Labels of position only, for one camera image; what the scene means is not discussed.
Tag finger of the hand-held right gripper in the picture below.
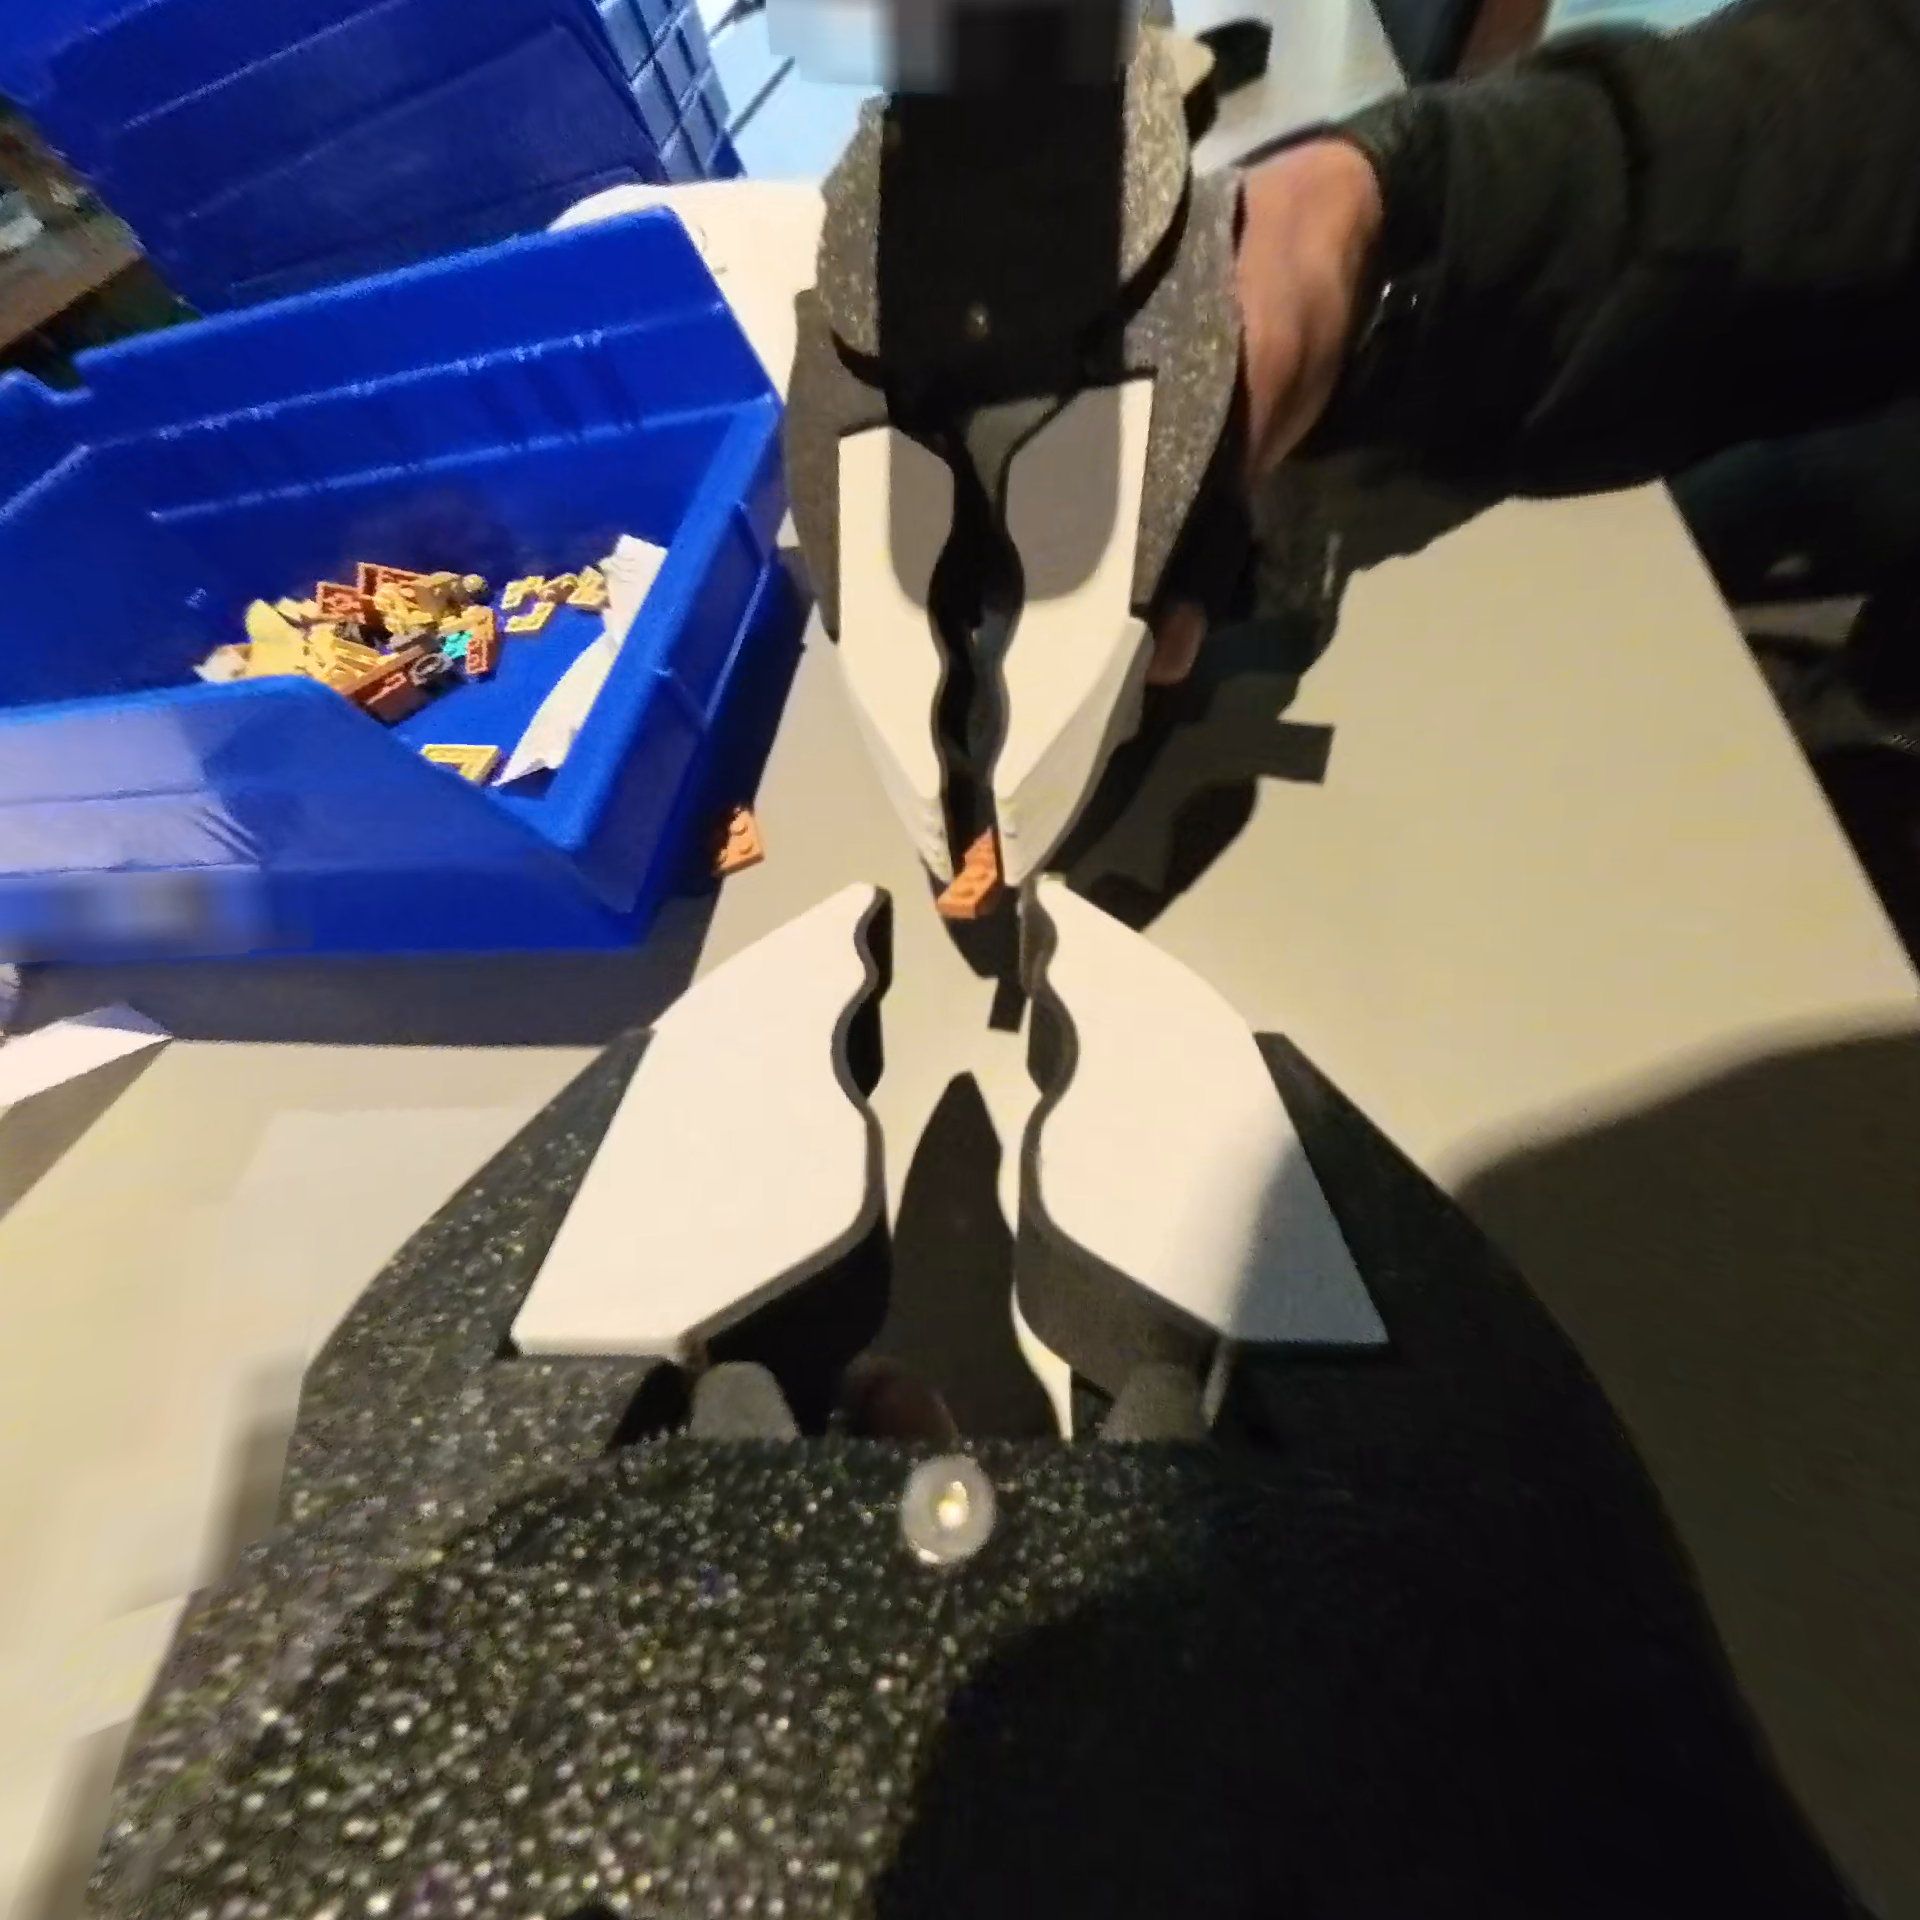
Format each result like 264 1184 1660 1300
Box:
975 379 1155 888
833 423 992 885

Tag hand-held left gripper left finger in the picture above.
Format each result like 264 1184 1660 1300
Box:
508 882 894 1365

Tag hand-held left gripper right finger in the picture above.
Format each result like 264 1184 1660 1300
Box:
1017 874 1391 1354

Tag person's right forearm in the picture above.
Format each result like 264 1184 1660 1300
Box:
1319 0 1920 496

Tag person's right hand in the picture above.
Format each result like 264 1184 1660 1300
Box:
1148 143 1390 689

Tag white paper slip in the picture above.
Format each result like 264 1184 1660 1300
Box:
495 536 672 787

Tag pile of small toy bricks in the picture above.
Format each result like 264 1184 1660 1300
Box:
193 559 617 788

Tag blue storage bin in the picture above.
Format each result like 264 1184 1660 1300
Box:
0 209 805 963

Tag white paper bag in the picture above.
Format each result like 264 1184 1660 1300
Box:
0 1001 174 1114

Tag stacked blue storage bins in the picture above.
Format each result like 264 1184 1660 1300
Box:
0 0 751 317

